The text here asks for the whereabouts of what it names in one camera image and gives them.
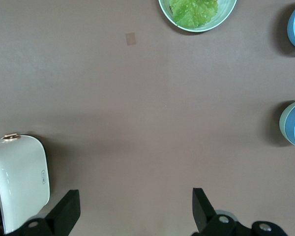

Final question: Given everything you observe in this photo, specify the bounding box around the pale green plate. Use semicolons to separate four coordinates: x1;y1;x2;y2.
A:
158;0;237;32

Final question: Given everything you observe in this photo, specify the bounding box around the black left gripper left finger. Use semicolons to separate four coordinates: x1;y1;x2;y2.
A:
0;189;81;236

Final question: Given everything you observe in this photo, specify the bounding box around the cream white toaster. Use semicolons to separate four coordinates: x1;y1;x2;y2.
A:
0;132;51;235

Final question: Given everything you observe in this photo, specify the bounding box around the brown tape patch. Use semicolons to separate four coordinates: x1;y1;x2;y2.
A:
125;32;137;46

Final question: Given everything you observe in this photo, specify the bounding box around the green lettuce leaf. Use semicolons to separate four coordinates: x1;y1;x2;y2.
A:
169;0;219;28

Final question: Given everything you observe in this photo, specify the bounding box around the green bowl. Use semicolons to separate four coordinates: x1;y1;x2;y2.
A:
279;100;295;144

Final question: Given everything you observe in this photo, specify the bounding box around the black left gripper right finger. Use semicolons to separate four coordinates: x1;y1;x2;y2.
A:
190;188;288;236

